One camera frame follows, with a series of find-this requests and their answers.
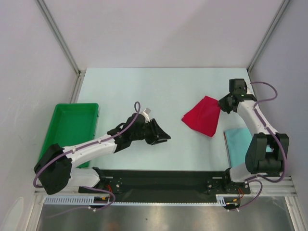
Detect folded teal t-shirt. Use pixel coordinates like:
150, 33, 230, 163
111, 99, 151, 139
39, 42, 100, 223
223, 127, 274, 169

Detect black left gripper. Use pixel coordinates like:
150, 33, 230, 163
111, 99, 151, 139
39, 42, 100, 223
130, 118, 170, 145

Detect green plastic bin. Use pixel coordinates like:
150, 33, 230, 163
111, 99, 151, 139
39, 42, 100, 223
39, 103, 99, 159

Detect red t-shirt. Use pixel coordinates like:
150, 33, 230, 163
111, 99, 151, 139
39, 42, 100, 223
181, 96, 221, 137

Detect aluminium front frame rail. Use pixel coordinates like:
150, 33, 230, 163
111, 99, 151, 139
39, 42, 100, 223
33, 175, 298, 197

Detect aluminium corner post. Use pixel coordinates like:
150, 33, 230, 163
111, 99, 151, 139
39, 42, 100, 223
247, 0, 292, 73
35, 0, 86, 77

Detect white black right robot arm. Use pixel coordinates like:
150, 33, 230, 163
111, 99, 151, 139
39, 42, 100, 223
218, 78, 289, 193

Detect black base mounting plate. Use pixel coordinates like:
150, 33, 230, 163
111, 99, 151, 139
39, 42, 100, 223
78, 168, 253, 203

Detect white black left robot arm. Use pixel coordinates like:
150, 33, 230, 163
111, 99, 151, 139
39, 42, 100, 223
33, 109, 171, 195

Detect right aluminium corner post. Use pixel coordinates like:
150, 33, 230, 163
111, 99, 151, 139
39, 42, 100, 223
247, 0, 292, 73

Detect left aluminium corner post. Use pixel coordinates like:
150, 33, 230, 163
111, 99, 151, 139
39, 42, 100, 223
35, 0, 86, 77

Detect white slotted cable duct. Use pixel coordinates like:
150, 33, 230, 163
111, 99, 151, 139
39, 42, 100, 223
44, 194, 241, 206

